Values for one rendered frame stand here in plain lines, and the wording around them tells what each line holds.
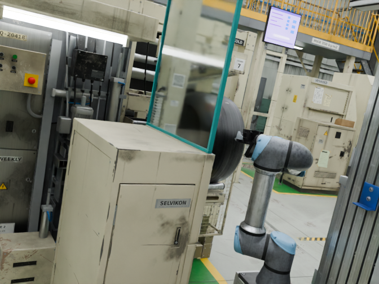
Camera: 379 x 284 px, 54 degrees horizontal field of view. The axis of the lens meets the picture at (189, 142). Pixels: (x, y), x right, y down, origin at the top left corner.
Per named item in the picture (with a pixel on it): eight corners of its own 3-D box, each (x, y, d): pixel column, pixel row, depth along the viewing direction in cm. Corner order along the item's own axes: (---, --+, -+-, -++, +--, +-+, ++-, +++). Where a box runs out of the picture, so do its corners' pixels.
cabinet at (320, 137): (300, 193, 637) (318, 122, 617) (280, 182, 690) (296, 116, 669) (340, 196, 674) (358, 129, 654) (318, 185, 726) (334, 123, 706)
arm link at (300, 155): (322, 145, 145) (306, 160, 193) (294, 138, 148) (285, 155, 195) (316, 173, 144) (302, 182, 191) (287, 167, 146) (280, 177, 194)
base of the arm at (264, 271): (296, 294, 160) (302, 273, 158) (268, 296, 154) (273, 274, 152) (276, 275, 174) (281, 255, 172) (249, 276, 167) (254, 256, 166)
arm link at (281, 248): (291, 275, 155) (299, 244, 153) (259, 265, 158) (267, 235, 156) (291, 262, 167) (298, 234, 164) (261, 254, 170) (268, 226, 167)
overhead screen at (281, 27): (263, 41, 579) (270, 5, 570) (261, 41, 584) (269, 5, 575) (294, 49, 603) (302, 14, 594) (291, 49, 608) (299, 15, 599)
